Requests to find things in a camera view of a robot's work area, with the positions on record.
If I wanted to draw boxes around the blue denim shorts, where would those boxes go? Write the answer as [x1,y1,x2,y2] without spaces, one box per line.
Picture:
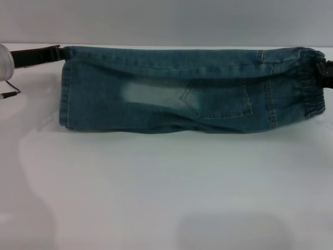
[58,45,327,136]

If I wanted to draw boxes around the left arm cable with connector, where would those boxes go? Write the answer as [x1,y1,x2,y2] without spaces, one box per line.
[0,80,21,100]

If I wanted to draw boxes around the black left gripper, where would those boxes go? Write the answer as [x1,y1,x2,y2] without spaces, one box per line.
[10,44,63,70]

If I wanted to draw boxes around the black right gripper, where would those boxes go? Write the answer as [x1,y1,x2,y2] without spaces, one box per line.
[314,60,333,88]

